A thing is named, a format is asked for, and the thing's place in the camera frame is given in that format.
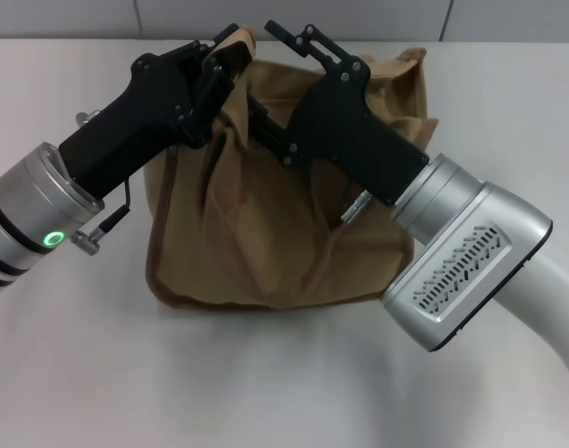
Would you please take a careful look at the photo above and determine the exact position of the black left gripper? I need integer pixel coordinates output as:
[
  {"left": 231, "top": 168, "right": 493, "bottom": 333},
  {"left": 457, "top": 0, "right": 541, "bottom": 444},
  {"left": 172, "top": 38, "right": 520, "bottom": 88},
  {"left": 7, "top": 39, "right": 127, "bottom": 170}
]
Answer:
[{"left": 58, "top": 23, "right": 256, "bottom": 201}]

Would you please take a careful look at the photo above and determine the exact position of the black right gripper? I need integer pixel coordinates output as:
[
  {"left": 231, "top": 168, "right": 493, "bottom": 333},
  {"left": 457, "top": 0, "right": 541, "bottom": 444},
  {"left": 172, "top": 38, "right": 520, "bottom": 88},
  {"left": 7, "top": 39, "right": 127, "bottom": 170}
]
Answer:
[{"left": 246, "top": 19, "right": 431, "bottom": 207}]

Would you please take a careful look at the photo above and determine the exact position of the khaki canvas food bag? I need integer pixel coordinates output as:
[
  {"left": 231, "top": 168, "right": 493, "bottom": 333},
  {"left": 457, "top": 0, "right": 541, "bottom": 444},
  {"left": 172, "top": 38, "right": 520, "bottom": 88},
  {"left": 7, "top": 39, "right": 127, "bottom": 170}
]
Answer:
[{"left": 144, "top": 25, "right": 440, "bottom": 310}]

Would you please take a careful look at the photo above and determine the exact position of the right gripper cable with connector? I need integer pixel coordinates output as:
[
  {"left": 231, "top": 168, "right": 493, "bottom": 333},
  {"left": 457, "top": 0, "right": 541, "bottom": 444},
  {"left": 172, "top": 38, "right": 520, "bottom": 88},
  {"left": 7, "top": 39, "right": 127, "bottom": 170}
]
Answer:
[{"left": 340, "top": 190, "right": 372, "bottom": 223}]

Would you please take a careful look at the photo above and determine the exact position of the gripper cable with connector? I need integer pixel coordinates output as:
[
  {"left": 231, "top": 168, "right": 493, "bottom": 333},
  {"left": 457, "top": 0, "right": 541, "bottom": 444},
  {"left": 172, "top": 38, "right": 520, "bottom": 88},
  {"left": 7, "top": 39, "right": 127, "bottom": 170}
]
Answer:
[
  {"left": 340, "top": 190, "right": 372, "bottom": 223},
  {"left": 69, "top": 107, "right": 132, "bottom": 245}
]

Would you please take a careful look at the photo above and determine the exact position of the left gripper cable with connector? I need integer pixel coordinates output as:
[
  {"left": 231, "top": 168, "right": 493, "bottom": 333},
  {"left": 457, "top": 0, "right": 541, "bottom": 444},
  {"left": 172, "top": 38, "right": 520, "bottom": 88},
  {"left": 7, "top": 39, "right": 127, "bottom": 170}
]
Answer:
[{"left": 69, "top": 107, "right": 132, "bottom": 245}]

